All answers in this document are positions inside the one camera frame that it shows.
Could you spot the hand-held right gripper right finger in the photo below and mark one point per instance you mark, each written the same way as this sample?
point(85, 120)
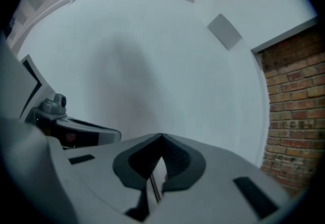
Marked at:
point(193, 164)

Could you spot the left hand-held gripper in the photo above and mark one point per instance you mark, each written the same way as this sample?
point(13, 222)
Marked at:
point(83, 129)

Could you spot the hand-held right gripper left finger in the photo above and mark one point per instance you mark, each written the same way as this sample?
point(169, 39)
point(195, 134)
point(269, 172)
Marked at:
point(122, 167)

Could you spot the grey wall panel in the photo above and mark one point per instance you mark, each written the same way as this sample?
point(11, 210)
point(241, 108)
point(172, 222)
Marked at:
point(224, 31)

